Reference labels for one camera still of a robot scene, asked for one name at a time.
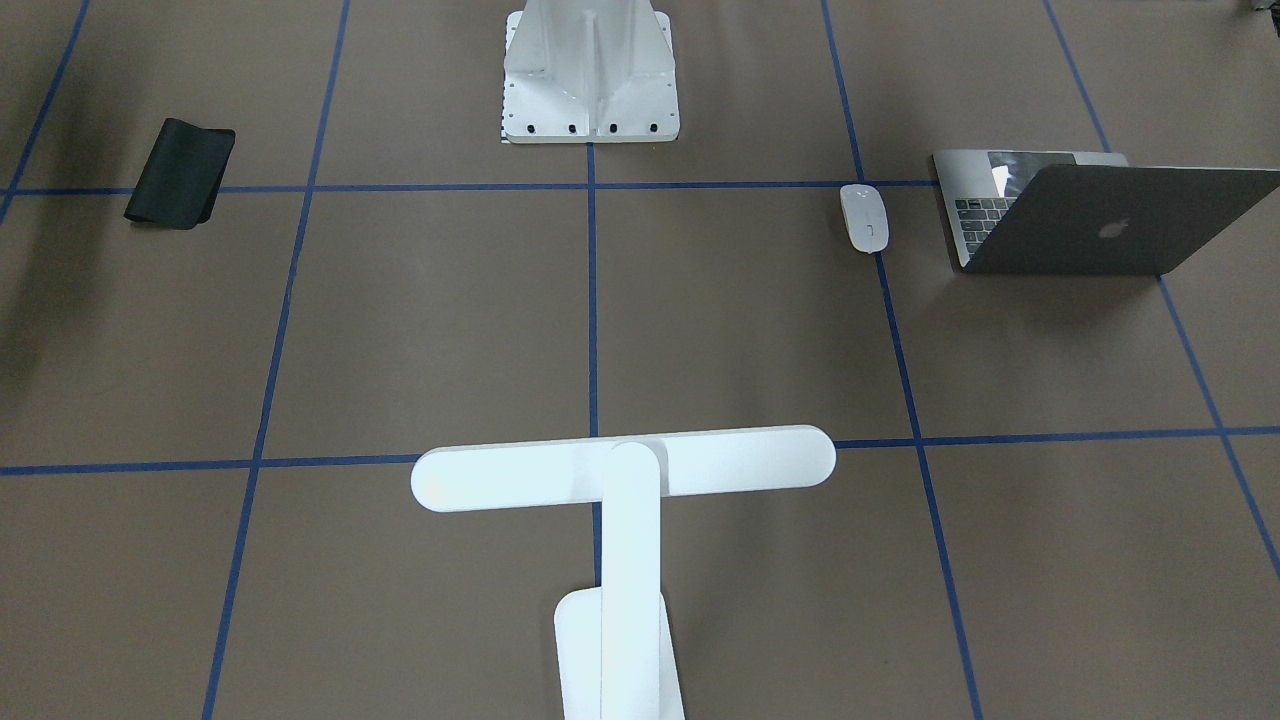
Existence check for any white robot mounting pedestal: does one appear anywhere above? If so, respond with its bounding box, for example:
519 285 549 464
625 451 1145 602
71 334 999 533
500 1 681 143

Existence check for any black folded mouse pad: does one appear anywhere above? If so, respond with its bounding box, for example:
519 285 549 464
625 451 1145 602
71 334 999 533
123 117 236 231

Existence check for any white desk lamp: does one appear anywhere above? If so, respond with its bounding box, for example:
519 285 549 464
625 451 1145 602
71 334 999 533
410 425 837 719

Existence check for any grey laptop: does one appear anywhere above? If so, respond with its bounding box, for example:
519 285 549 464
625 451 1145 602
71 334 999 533
932 149 1279 275

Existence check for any white computer mouse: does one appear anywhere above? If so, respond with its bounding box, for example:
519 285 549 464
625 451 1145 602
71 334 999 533
838 184 890 254

